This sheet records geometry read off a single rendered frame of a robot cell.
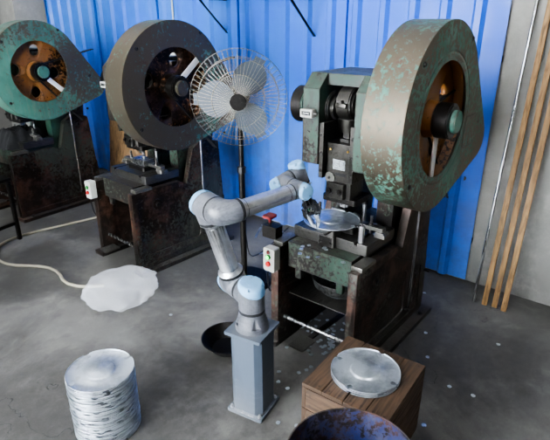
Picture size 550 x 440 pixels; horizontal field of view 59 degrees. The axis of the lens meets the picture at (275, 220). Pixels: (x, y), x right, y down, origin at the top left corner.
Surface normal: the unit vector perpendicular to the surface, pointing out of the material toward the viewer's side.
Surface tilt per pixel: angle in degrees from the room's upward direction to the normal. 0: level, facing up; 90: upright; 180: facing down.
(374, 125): 85
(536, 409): 0
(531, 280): 90
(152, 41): 90
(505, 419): 0
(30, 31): 90
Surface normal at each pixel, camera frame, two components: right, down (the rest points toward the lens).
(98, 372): 0.00, -0.93
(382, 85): -0.57, -0.14
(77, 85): 0.81, 0.22
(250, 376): -0.48, 0.33
